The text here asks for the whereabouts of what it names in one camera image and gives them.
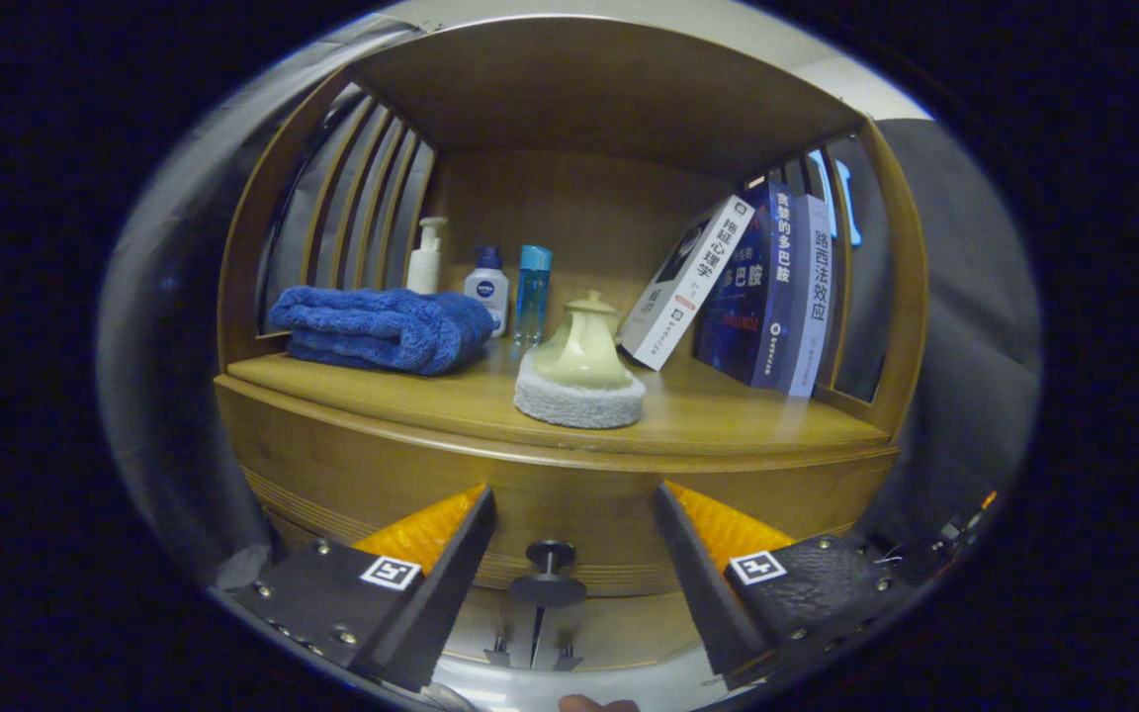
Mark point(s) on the black backdrop cloth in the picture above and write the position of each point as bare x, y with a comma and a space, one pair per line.
965, 297

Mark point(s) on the dark blue book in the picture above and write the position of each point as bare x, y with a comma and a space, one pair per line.
777, 297

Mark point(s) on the wooden drawer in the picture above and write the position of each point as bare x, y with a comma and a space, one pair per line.
569, 494

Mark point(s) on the white bottle with blue cap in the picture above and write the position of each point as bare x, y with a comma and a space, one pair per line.
486, 287

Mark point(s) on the blue folded towel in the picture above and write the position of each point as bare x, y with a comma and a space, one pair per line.
372, 326

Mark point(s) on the white book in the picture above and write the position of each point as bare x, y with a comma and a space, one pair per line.
688, 287

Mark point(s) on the black drawer knob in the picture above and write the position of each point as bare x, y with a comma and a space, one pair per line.
550, 590

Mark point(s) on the clear blue bottle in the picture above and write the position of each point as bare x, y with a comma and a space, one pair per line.
533, 297

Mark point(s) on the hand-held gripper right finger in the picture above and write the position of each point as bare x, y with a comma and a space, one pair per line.
703, 583

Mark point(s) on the pale blue book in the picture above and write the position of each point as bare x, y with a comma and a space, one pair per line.
815, 297

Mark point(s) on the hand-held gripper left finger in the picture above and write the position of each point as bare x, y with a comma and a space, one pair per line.
446, 583

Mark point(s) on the wooden cabinet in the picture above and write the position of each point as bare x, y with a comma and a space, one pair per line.
569, 208

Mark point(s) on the wooden cabinet door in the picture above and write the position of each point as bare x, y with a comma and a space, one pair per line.
629, 628
490, 618

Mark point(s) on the wooden countertop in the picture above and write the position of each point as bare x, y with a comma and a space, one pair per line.
728, 415

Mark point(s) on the white pump bottle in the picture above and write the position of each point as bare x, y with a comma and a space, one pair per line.
423, 269

